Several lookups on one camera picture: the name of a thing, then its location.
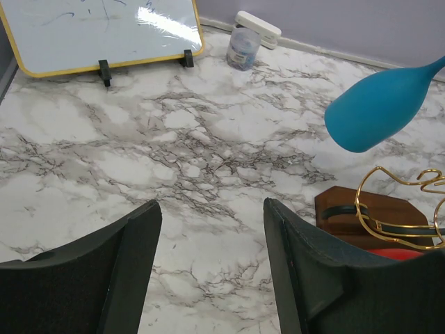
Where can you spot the red wine glass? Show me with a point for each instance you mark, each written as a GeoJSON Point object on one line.
{"type": "Point", "coordinates": [399, 254]}

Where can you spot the clear jar of clips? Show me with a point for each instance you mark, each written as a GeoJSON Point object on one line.
{"type": "Point", "coordinates": [243, 47]}

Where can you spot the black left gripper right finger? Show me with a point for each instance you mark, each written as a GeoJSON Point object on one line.
{"type": "Point", "coordinates": [325, 285]}

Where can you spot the gold wire glass rack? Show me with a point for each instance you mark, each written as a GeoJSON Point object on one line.
{"type": "Point", "coordinates": [420, 237]}

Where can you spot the brown wooden rack base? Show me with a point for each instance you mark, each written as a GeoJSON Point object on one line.
{"type": "Point", "coordinates": [348, 228]}

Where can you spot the yellow framed whiteboard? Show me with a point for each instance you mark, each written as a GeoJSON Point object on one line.
{"type": "Point", "coordinates": [51, 38]}

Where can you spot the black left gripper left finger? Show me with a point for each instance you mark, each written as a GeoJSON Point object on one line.
{"type": "Point", "coordinates": [95, 284]}

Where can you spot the blue wine glass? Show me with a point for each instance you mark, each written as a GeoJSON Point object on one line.
{"type": "Point", "coordinates": [379, 106]}

